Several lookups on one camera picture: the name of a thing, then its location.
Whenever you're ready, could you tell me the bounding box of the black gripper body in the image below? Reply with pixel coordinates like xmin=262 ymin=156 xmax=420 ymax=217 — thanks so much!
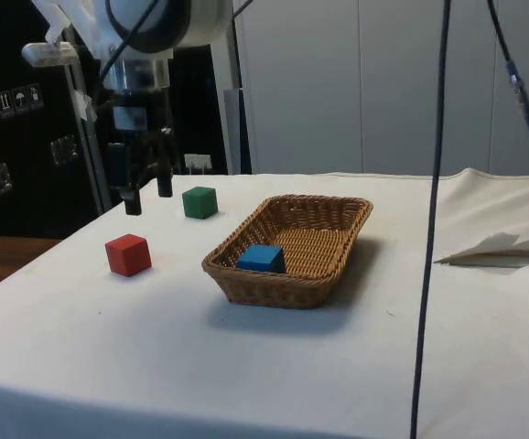
xmin=106 ymin=87 xmax=174 ymax=141

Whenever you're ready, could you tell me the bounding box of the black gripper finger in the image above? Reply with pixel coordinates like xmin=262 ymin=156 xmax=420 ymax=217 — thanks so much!
xmin=147 ymin=127 xmax=175 ymax=198
xmin=107 ymin=140 xmax=143 ymax=217

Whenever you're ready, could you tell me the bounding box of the blue cube block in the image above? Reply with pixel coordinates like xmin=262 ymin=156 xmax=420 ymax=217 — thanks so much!
xmin=235 ymin=244 xmax=287 ymax=274

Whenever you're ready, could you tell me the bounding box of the wicker basket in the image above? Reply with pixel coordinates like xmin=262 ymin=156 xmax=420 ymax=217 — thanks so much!
xmin=201 ymin=194 xmax=374 ymax=311

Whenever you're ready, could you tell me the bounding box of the green cube block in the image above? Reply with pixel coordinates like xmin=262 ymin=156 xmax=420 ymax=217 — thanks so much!
xmin=181 ymin=186 xmax=219 ymax=220

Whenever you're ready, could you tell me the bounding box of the red cube block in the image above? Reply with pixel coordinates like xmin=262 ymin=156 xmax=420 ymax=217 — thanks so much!
xmin=104 ymin=233 xmax=153 ymax=278

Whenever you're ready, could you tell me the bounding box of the black cabinet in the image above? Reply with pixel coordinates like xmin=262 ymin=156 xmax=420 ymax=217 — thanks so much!
xmin=0 ymin=0 xmax=230 ymax=240

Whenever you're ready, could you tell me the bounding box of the pale locker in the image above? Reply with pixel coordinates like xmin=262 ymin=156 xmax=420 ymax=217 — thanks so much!
xmin=236 ymin=0 xmax=362 ymax=177

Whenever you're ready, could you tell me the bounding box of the black cable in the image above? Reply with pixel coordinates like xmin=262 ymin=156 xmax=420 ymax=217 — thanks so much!
xmin=486 ymin=0 xmax=529 ymax=171
xmin=408 ymin=0 xmax=452 ymax=439
xmin=92 ymin=0 xmax=165 ymax=124

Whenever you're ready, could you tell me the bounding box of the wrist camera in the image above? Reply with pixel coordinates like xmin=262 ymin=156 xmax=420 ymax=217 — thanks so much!
xmin=20 ymin=40 xmax=79 ymax=69

